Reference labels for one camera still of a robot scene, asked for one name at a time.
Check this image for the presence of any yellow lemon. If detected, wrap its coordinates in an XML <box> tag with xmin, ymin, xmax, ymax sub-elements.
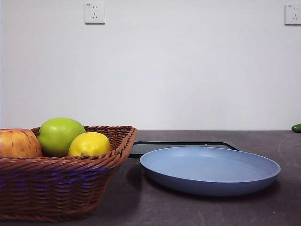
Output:
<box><xmin>68</xmin><ymin>132</ymin><xmax>111</xmax><ymax>157</ymax></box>

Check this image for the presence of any blue round plate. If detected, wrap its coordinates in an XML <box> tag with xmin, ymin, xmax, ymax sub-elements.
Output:
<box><xmin>139</xmin><ymin>146</ymin><xmax>281</xmax><ymax>197</ymax></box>

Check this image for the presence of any brown wicker basket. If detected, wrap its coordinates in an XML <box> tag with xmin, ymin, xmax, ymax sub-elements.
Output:
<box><xmin>0</xmin><ymin>125</ymin><xmax>139</xmax><ymax>222</ymax></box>

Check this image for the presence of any black flat tray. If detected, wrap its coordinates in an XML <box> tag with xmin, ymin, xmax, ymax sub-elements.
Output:
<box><xmin>128</xmin><ymin>141</ymin><xmax>239</xmax><ymax>159</ymax></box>

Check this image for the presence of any green apple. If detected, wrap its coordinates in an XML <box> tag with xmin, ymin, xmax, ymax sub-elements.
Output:
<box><xmin>37</xmin><ymin>117</ymin><xmax>87</xmax><ymax>157</ymax></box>

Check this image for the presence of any red yellow apple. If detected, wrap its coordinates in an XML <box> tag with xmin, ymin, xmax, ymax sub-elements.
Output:
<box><xmin>0</xmin><ymin>128</ymin><xmax>43</xmax><ymax>158</ymax></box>

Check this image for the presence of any white wall socket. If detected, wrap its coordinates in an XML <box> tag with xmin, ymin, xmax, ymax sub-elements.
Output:
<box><xmin>284</xmin><ymin>4</ymin><xmax>301</xmax><ymax>26</ymax></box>
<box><xmin>85</xmin><ymin>1</ymin><xmax>106</xmax><ymax>25</ymax></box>

